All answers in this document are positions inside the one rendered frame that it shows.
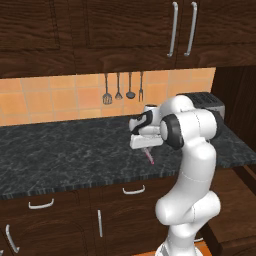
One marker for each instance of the dark wood base cupboard door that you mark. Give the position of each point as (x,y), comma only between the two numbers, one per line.
(53,236)
(133,226)

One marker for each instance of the hanging meat fork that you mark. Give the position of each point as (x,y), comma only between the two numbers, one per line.
(141,90)

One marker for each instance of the dark wood tall cupboard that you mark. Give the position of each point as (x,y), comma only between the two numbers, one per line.
(238,103)

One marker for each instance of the grey pink-tipped slender utensil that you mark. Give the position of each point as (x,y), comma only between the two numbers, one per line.
(149,156)

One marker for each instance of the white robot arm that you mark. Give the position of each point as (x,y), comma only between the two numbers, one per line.
(196,166)

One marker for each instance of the silver black toaster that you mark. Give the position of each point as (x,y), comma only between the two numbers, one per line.
(208,101)

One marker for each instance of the hanging small spatula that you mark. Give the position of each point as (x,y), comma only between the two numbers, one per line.
(118,96)

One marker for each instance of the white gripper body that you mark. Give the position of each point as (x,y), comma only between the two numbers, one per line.
(145,141)

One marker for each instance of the hanging ladle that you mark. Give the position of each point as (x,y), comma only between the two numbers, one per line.
(130,95)

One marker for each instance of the dark wood drawer front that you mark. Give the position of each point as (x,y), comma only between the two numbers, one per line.
(153,190)
(66,203)

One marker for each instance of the hanging slotted spatula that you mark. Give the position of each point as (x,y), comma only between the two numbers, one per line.
(107,98)

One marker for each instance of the dark wood wall cupboard door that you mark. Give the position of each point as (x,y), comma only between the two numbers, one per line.
(123,30)
(226,30)
(33,30)

